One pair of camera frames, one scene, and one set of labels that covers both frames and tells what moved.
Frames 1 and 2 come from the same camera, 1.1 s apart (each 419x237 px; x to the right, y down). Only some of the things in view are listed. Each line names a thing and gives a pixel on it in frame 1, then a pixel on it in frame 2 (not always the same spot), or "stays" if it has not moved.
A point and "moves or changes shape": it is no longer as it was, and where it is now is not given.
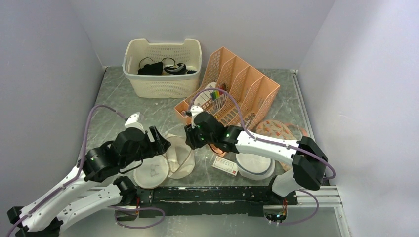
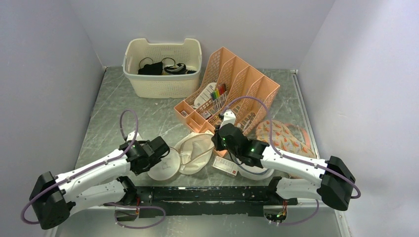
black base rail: x=206 y=201 stays
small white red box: x=226 y=165 stays
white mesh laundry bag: x=178 y=162 moves or changes shape
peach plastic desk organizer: x=235 y=93 stays
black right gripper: x=191 y=139 to x=216 y=138
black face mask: x=154 y=69 stays
